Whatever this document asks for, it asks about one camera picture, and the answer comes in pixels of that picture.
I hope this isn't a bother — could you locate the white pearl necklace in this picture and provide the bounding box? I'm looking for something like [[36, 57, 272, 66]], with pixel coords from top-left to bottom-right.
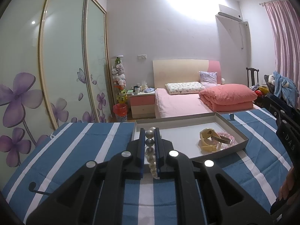
[[144, 126, 158, 180]]

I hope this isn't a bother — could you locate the right hand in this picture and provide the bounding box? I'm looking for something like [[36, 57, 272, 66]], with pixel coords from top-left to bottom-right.
[[278, 167, 299, 206]]

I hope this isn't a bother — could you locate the grey cardboard tray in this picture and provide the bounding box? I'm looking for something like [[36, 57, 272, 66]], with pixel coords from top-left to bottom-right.
[[132, 112, 249, 161]]

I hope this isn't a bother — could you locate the yellow watch band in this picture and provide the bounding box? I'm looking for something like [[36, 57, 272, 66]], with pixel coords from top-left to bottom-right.
[[199, 128, 221, 153]]

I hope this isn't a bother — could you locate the blue striped table cloth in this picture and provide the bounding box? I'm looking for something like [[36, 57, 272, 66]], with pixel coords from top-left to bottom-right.
[[3, 109, 292, 224]]

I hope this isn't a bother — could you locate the dark wooden chair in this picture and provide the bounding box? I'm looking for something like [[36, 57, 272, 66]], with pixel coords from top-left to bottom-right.
[[246, 67, 260, 91]]

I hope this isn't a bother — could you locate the red waste bin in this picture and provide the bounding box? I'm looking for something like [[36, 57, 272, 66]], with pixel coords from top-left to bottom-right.
[[113, 103, 128, 122]]

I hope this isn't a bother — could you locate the pink white nightstand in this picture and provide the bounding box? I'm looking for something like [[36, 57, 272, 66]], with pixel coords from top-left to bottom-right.
[[129, 91, 155, 119]]

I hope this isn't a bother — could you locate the folded pink duvet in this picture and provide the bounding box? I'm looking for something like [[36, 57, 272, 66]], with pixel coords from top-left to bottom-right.
[[199, 84, 257, 112]]

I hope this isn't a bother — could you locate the black white mug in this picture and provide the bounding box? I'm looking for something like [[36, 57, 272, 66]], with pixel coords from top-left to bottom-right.
[[134, 85, 140, 94]]

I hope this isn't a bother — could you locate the white patterned pillow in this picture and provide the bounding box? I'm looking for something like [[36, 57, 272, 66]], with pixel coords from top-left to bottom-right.
[[165, 81, 206, 95]]

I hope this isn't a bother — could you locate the purple floral pillow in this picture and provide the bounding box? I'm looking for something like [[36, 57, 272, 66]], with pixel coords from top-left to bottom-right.
[[199, 71, 218, 84]]

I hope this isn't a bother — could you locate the plush toy tower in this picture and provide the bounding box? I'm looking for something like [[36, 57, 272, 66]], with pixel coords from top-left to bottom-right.
[[111, 55, 127, 104]]

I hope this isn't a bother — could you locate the pink bed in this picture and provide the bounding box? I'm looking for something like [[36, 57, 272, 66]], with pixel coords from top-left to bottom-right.
[[152, 58, 263, 119]]

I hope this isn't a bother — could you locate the pink curtain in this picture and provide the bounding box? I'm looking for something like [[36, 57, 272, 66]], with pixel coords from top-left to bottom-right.
[[258, 0, 300, 80]]

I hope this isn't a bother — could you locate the white air conditioner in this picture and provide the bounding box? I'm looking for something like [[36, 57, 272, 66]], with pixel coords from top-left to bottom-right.
[[216, 5, 243, 22]]

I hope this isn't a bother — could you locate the sliding wardrobe with flowers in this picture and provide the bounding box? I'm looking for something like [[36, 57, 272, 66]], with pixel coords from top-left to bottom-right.
[[0, 0, 113, 169]]

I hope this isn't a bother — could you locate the wall power socket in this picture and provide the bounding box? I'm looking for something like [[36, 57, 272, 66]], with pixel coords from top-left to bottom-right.
[[137, 54, 147, 60]]

